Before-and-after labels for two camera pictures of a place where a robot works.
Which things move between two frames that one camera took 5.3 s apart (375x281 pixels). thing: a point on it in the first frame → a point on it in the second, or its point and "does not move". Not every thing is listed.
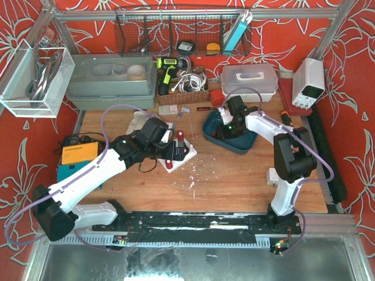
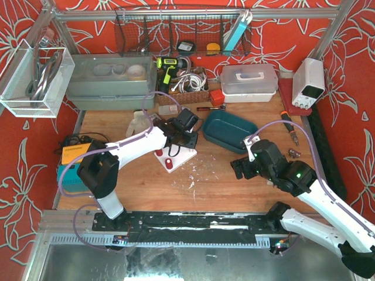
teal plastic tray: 240,144 does not move
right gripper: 224,132 → 242,167
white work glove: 138,123 does not move
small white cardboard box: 167,109 does not move
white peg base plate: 176,163 does not move
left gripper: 179,149 → 187,139
